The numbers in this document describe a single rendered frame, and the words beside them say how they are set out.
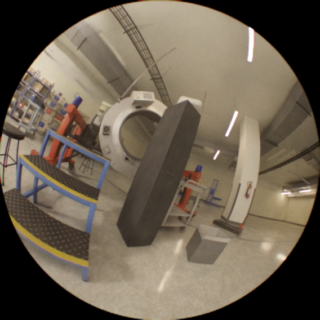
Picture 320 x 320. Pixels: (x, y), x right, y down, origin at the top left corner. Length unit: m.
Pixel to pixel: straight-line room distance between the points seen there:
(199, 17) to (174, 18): 0.65
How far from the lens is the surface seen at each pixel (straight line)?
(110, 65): 4.64
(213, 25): 3.57
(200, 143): 6.64
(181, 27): 3.67
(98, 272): 0.71
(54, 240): 0.55
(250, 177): 3.78
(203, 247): 0.97
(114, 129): 1.50
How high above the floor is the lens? 0.63
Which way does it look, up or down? 9 degrees up
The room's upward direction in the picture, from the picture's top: 22 degrees clockwise
